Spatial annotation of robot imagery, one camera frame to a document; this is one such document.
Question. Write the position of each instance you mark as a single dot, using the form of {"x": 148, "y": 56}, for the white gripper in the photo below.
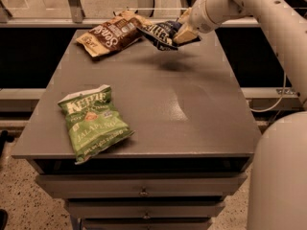
{"x": 199, "y": 20}

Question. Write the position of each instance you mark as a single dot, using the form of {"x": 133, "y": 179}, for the blue Kettle chip bag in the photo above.
{"x": 161, "y": 35}

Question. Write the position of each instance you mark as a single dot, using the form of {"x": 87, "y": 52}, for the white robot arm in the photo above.
{"x": 278, "y": 179}

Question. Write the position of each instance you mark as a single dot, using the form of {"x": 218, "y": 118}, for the brown chip bag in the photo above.
{"x": 114, "y": 35}

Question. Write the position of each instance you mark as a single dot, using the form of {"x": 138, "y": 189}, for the green jalapeno chip bag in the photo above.
{"x": 94, "y": 124}

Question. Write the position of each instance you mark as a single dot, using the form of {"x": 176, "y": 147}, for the grey drawer cabinet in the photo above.
{"x": 187, "y": 111}

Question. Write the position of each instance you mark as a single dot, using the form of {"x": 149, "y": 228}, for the top grey drawer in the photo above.
{"x": 101, "y": 186}

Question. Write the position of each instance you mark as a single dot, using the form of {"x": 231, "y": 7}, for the grey drawer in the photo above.
{"x": 101, "y": 186}
{"x": 143, "y": 209}
{"x": 100, "y": 224}

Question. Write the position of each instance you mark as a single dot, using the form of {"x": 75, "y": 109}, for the metal railing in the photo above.
{"x": 82, "y": 13}

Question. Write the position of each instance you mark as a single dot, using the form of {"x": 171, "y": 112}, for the middle grey drawer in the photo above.
{"x": 143, "y": 209}

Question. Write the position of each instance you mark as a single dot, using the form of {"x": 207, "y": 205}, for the bottom grey drawer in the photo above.
{"x": 100, "y": 224}

